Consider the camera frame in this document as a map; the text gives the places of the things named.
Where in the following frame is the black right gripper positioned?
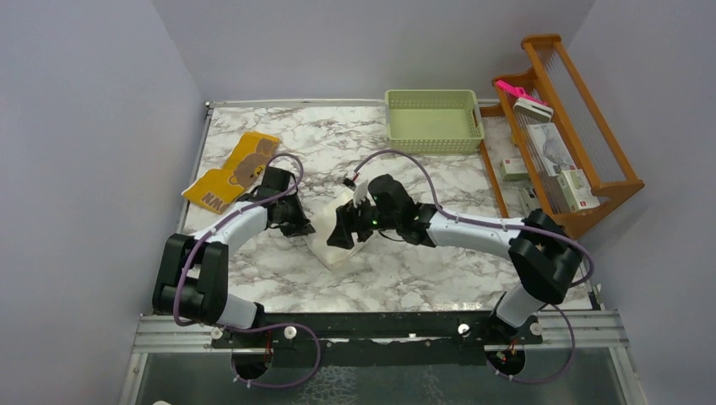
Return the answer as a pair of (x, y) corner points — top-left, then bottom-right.
(327, 192), (399, 251)

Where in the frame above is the white towel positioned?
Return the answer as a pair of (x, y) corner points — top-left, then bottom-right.
(307, 183), (368, 270)

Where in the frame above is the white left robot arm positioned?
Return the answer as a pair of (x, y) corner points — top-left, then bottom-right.
(152, 167), (315, 347)

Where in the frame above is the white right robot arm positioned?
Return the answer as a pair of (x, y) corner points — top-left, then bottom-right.
(326, 175), (583, 343)

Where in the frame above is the yellow bear towel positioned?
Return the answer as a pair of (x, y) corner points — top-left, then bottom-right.
(182, 132), (280, 214)

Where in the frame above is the green plastic basket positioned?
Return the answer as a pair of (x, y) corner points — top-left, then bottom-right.
(385, 89), (485, 154)

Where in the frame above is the small white green box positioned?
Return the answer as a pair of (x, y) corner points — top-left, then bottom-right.
(498, 158), (529, 181)

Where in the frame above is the white grey box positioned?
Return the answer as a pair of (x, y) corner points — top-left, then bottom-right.
(513, 97), (554, 123)

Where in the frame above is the wooden rack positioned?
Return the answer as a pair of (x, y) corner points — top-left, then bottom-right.
(480, 34), (644, 239)

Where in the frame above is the pink clip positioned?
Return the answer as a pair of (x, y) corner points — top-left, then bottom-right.
(494, 79), (546, 105)

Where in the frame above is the clear plastic package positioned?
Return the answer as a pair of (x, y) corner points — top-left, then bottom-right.
(527, 122), (577, 176)

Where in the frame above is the white green box upper shelf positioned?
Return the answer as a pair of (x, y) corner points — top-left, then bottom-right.
(557, 170), (600, 213)

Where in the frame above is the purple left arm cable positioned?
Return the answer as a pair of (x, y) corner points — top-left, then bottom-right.
(171, 153), (323, 390)

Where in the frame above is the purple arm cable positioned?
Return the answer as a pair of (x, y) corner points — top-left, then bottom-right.
(343, 149), (595, 386)
(171, 153), (323, 390)

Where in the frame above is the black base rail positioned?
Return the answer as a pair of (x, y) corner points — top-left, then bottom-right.
(211, 310), (543, 368)

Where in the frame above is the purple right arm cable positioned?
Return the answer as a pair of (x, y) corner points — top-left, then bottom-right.
(343, 149), (595, 386)

